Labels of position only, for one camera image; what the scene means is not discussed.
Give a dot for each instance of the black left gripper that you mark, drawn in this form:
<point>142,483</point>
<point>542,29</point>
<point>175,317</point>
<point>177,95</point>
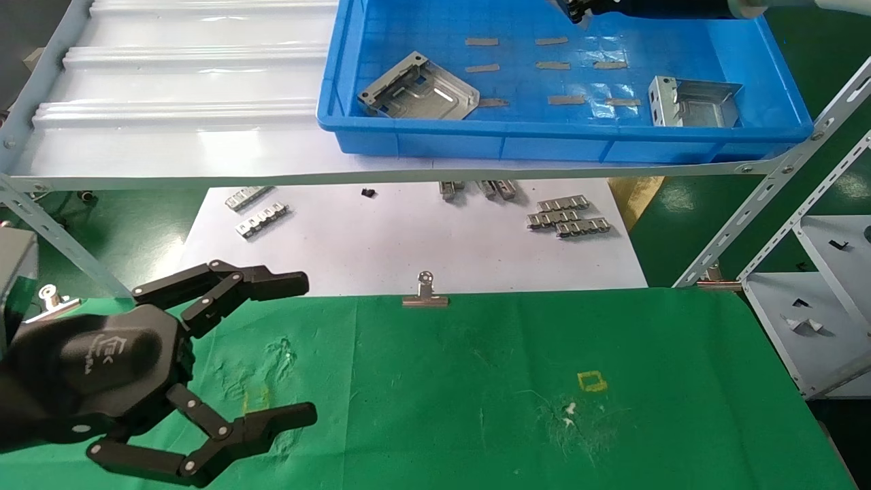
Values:
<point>102,367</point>

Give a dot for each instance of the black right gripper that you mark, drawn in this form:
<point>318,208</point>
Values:
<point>660,7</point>

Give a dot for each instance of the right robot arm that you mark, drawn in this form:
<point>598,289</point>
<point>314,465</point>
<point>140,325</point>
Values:
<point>748,7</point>

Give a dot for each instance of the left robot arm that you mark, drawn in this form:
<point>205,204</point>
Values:
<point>8,401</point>

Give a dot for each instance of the grey tape strip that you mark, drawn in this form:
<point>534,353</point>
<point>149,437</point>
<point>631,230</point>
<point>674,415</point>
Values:
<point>620,102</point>
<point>566,100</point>
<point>482,41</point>
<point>552,41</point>
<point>492,103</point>
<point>482,69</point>
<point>609,65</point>
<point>552,65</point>

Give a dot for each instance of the blue plastic bin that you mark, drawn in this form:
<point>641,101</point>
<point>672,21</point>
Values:
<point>435,27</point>

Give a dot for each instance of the white paper sheet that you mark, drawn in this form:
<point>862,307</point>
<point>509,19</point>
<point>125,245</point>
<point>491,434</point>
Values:
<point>381,245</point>

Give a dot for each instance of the green cloth mat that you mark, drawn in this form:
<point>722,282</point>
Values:
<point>442,381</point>

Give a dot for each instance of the brown cardboard piece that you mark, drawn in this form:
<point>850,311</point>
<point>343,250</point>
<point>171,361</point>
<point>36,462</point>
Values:
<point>636,197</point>

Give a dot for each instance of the perforated grey angle bar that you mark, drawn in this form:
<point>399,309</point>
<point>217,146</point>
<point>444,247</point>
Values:
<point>61,238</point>
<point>837,173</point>
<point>742,211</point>

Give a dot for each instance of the caster wheel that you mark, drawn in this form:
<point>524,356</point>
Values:
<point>86,197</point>

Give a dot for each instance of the small white scrap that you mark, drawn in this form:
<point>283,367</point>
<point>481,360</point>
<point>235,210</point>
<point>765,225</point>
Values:
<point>806,325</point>

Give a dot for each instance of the low grey metal shelf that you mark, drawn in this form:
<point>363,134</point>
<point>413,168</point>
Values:
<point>837,354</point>

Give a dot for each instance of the small metal rail part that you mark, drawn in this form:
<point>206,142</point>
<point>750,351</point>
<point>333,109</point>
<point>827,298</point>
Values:
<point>262,221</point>
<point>506,190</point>
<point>582,228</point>
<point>552,219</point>
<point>450,190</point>
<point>486,189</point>
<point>248,199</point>
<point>563,203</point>

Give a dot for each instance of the sheet metal bracket part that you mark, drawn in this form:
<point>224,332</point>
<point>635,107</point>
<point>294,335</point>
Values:
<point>701,109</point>
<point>422,92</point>

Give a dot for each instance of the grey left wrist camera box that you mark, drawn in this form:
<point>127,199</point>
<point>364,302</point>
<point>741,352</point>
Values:
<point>15,272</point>

